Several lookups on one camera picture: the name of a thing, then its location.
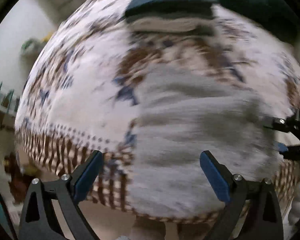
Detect folded dark blue jeans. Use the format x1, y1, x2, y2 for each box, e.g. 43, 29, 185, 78
125, 0, 216, 19

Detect grey fluffy pants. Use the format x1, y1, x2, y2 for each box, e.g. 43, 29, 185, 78
128, 64, 282, 219

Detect green white bag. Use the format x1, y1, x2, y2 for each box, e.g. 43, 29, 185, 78
20, 38, 45, 57

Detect yellow box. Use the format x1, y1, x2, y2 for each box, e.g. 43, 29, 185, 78
41, 32, 55, 43

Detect folded grey cream clothes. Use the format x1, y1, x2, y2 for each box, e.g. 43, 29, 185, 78
127, 16, 215, 36

